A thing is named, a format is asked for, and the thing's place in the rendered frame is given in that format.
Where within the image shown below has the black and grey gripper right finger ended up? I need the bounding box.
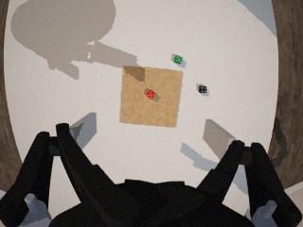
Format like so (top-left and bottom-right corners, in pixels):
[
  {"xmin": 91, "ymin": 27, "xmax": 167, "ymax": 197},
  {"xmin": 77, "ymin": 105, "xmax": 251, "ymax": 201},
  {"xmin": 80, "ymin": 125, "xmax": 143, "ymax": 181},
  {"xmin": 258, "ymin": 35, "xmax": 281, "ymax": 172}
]
[{"xmin": 176, "ymin": 119, "xmax": 302, "ymax": 227}]

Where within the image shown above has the tan square mat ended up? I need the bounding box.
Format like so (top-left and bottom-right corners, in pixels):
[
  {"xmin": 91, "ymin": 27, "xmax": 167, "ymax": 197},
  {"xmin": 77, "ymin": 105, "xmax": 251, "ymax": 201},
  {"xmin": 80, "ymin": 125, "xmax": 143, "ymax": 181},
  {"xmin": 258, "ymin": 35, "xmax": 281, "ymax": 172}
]
[{"xmin": 120, "ymin": 66, "xmax": 183, "ymax": 128}]

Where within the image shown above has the black die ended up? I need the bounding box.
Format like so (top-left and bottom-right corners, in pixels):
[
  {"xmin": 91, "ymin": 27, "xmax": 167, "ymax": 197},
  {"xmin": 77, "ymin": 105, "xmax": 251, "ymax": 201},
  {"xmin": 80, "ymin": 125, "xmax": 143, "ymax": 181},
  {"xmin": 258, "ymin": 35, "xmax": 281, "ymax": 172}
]
[{"xmin": 199, "ymin": 86, "xmax": 206, "ymax": 93}]

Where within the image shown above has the red die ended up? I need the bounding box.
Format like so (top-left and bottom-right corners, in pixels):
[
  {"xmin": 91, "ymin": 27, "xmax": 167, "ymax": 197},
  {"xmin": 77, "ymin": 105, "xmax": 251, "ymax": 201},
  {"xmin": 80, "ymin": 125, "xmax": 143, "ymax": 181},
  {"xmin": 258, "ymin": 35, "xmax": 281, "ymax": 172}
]
[{"xmin": 146, "ymin": 90, "xmax": 155, "ymax": 99}]

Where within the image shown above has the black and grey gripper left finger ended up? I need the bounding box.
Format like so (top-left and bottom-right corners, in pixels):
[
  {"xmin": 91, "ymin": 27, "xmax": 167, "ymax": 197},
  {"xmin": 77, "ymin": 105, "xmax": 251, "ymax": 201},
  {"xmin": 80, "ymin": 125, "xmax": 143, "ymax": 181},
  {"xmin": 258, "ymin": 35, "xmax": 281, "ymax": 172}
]
[{"xmin": 0, "ymin": 113, "xmax": 140, "ymax": 227}]

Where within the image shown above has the green die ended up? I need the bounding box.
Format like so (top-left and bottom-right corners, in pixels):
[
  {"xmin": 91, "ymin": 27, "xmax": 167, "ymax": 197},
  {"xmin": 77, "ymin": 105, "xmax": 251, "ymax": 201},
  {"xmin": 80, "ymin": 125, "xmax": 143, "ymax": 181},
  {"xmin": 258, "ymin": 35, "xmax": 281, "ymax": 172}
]
[{"xmin": 174, "ymin": 56, "xmax": 183, "ymax": 64}]

